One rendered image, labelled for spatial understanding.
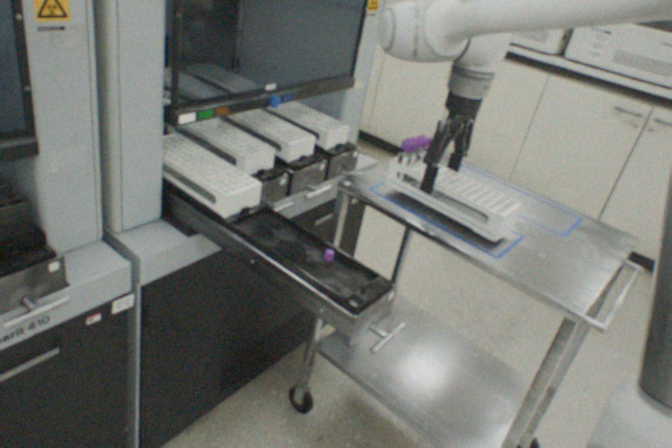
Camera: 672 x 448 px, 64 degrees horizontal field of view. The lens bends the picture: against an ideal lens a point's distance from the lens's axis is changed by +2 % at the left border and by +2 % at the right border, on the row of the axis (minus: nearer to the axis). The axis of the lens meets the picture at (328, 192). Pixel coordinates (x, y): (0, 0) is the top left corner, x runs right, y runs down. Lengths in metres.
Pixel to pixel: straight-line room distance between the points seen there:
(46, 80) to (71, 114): 0.07
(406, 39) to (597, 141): 2.21
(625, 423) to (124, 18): 0.92
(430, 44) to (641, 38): 2.12
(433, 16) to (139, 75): 0.54
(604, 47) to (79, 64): 2.56
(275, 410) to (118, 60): 1.19
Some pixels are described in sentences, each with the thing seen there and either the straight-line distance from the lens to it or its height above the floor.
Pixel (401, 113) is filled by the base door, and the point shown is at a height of 0.31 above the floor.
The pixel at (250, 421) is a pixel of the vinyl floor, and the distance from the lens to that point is 1.77.
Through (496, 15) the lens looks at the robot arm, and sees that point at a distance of 0.93.
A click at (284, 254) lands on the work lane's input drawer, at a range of 1.02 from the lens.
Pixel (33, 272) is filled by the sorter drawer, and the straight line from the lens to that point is 1.00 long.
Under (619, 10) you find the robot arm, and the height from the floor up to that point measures 1.33.
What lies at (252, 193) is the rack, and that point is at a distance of 1.11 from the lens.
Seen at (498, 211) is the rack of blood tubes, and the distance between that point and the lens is 1.17.
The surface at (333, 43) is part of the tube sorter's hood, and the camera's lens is 1.40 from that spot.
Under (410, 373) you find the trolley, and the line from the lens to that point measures 1.61.
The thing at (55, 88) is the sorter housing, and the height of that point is 1.06.
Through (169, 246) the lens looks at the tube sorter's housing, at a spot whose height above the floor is 0.73.
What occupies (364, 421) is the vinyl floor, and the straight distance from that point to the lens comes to 1.83.
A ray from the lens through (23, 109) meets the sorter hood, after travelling 0.95.
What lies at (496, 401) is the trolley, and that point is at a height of 0.28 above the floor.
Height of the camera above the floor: 1.39
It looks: 28 degrees down
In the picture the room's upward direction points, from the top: 11 degrees clockwise
